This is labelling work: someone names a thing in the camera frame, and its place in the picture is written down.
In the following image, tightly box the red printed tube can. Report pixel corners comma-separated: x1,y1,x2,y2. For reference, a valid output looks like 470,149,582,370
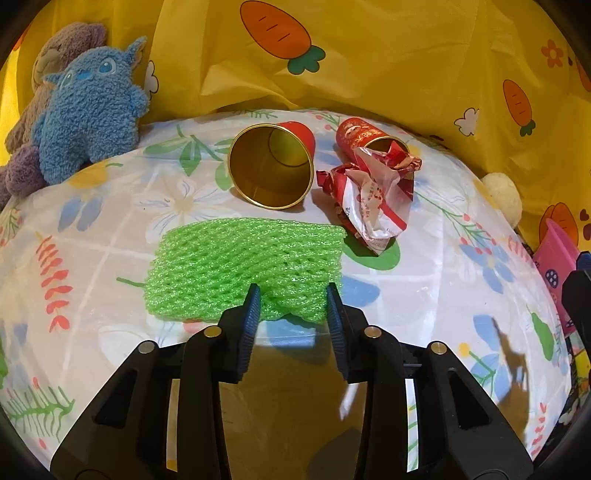
335,117,409,160

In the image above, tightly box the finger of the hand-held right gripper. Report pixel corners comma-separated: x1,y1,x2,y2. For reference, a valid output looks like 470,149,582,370
561,251,591,344

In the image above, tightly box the crumpled red white wrapper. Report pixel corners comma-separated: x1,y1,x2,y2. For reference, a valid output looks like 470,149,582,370
316,141,423,254

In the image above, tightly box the colourful printed cloth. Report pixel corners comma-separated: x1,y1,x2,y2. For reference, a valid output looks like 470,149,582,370
556,330,591,428

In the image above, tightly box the cream plush ball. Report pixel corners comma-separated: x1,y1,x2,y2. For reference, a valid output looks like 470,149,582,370
482,172,522,227

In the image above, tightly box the yellow carrot print curtain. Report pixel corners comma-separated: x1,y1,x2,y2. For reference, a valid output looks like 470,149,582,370
0,0,591,250

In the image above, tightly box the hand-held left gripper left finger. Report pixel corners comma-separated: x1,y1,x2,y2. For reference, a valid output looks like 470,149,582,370
50,284,262,480

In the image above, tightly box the pink plastic bin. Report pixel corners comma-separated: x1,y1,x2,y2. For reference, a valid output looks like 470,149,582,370
533,218,583,333

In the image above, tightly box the blue plush monster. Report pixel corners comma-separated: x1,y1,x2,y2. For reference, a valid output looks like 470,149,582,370
37,37,151,185

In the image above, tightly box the green foam net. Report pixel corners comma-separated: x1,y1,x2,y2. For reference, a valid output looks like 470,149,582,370
145,219,347,324

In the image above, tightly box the purple teddy bear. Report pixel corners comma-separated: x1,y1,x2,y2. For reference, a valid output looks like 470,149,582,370
0,23,107,208

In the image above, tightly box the floral plastic tablecloth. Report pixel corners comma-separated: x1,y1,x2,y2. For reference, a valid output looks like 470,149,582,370
0,108,573,480

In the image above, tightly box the red cup with gold inside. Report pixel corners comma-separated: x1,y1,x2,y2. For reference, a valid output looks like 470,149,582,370
227,121,317,210

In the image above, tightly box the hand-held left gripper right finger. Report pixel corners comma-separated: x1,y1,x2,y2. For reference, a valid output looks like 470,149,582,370
327,284,534,480

